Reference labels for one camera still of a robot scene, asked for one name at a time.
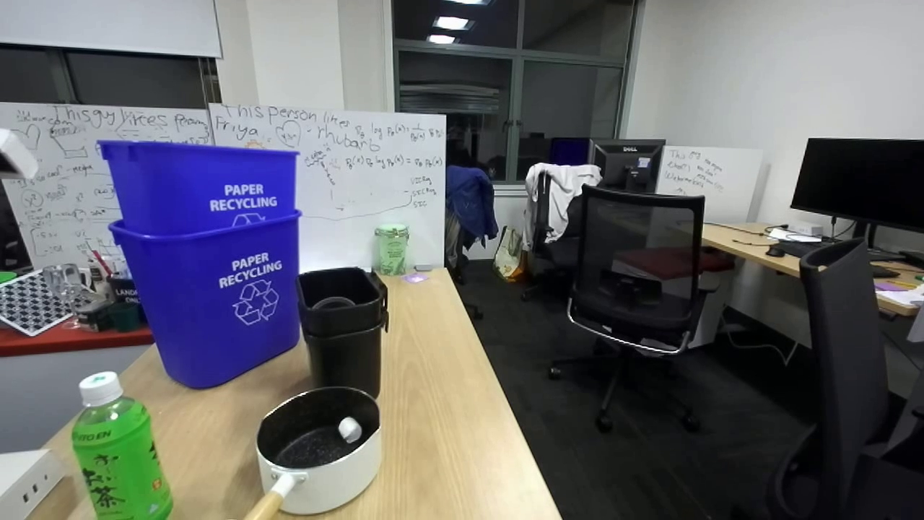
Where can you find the white yellow bag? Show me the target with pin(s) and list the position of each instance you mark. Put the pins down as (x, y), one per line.
(508, 255)

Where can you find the blue jacket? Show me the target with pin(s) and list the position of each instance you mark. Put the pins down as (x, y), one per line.
(472, 203)

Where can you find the green wipes container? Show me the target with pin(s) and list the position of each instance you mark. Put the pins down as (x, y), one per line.
(389, 249)

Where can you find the black chair under cloth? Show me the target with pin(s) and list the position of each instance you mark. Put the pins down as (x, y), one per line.
(563, 255)

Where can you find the white cloth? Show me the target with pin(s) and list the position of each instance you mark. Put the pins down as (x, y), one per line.
(563, 193)

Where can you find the large written whiteboard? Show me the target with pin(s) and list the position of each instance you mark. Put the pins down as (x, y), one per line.
(363, 178)

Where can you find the black landfill bin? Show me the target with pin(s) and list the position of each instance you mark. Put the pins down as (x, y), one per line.
(342, 349)

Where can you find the black mesh office chair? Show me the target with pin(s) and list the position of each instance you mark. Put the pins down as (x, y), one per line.
(639, 261)

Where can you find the small black monitor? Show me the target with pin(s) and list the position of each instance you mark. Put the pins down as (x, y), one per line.
(626, 167)

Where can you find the small white cylinder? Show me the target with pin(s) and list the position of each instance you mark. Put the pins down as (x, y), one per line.
(349, 428)

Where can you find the dark glass window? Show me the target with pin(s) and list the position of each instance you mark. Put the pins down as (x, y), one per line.
(567, 87)

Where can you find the rectangular ceiling light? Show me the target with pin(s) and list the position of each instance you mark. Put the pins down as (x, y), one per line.
(440, 40)
(452, 21)

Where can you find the small written whiteboard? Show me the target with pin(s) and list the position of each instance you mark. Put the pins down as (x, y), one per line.
(711, 183)

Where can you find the wooden office desk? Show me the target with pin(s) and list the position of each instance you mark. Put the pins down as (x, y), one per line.
(745, 248)

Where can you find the black keyboard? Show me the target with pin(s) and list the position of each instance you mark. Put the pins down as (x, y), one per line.
(791, 249)

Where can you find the dark green clutter box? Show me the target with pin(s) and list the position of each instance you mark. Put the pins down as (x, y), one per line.
(120, 317)

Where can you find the green tea bottle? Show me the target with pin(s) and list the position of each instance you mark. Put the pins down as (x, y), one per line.
(115, 467)

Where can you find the black fabric office chair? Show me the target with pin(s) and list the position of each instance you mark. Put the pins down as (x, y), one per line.
(847, 385)

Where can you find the black computer monitor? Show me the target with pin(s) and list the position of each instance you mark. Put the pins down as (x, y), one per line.
(862, 183)

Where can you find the whiteboard with scribbles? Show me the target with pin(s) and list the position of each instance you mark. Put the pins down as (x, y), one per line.
(59, 193)

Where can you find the red side table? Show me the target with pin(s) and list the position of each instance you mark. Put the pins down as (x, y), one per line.
(59, 343)

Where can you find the white roller blind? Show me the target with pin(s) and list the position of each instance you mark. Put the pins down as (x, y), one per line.
(104, 24)

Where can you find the checkered calibration board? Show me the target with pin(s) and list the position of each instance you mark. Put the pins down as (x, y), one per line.
(33, 301)

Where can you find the white papers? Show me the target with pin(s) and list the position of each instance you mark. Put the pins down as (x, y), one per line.
(899, 298)

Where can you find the white power strip box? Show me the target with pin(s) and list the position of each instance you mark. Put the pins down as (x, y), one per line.
(23, 486)

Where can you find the white pedestal red cushion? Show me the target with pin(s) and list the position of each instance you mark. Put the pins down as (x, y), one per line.
(717, 290)

